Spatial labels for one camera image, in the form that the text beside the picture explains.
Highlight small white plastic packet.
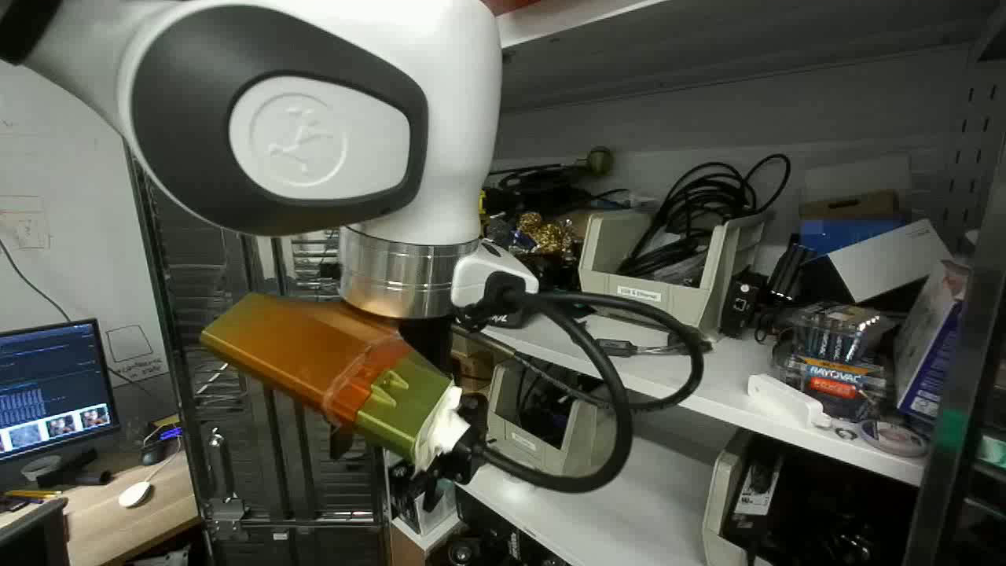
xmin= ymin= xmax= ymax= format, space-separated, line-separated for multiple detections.
xmin=745 ymin=370 xmax=832 ymax=431

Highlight dark long-handled tool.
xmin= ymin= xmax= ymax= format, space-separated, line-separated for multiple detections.
xmin=482 ymin=144 xmax=619 ymax=206

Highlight amber taped wrist box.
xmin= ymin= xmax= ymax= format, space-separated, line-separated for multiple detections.
xmin=199 ymin=292 xmax=472 ymax=474

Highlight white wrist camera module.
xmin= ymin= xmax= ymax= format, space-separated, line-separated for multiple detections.
xmin=448 ymin=242 xmax=542 ymax=314

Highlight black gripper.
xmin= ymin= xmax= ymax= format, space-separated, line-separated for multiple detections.
xmin=401 ymin=314 xmax=459 ymax=363

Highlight brass metal fitting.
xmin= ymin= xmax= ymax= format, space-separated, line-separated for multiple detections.
xmin=505 ymin=207 xmax=585 ymax=264

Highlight blue white product box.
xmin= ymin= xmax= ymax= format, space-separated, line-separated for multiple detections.
xmin=891 ymin=259 xmax=975 ymax=429

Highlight white wall socket plate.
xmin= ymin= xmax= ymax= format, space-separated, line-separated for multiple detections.
xmin=104 ymin=323 xmax=159 ymax=370

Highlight white coiled cord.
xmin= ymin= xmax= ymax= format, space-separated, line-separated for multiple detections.
xmin=864 ymin=417 xmax=930 ymax=458

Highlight computer monitor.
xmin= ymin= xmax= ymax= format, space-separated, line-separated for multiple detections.
xmin=0 ymin=318 xmax=123 ymax=472

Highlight metal shelving unit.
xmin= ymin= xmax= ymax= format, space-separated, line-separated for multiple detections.
xmin=459 ymin=0 xmax=1006 ymax=566

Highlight thin black wall wire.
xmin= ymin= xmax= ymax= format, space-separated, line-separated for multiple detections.
xmin=0 ymin=239 xmax=76 ymax=323

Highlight black desk gadget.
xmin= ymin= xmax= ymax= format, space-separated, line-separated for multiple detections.
xmin=137 ymin=414 xmax=188 ymax=465

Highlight white flat carton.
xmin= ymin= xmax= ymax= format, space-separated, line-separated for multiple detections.
xmin=796 ymin=215 xmax=952 ymax=308

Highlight white wall switch plate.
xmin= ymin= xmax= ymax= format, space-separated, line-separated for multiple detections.
xmin=0 ymin=199 xmax=50 ymax=251

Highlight steel wire rack trolley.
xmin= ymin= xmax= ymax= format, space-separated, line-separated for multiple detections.
xmin=123 ymin=155 xmax=389 ymax=566

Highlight black charger plug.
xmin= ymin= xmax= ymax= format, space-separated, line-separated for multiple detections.
xmin=768 ymin=235 xmax=818 ymax=308

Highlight black electronic equipment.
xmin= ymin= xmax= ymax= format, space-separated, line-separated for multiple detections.
xmin=755 ymin=450 xmax=917 ymax=566

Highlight pack of AA batteries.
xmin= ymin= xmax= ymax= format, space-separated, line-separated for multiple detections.
xmin=770 ymin=303 xmax=904 ymax=414

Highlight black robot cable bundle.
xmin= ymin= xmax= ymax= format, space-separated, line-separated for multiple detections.
xmin=456 ymin=285 xmax=711 ymax=497

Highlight black coiled cables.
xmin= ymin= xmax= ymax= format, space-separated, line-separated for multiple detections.
xmin=626 ymin=151 xmax=796 ymax=282

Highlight black power adapter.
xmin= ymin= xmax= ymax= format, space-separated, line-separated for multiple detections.
xmin=720 ymin=264 xmax=770 ymax=339

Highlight white computer mouse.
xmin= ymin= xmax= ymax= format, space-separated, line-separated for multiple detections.
xmin=112 ymin=479 xmax=156 ymax=512

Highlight black tangled cords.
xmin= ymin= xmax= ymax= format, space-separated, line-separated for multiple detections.
xmin=512 ymin=365 xmax=595 ymax=442

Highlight gray bin with white label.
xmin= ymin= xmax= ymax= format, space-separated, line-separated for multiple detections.
xmin=576 ymin=206 xmax=777 ymax=339

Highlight gray plastic storage bin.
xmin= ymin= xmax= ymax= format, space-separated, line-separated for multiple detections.
xmin=698 ymin=429 xmax=791 ymax=566
xmin=485 ymin=360 xmax=631 ymax=482

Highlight wooden desk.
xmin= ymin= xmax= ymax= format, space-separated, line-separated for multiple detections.
xmin=0 ymin=450 xmax=203 ymax=566

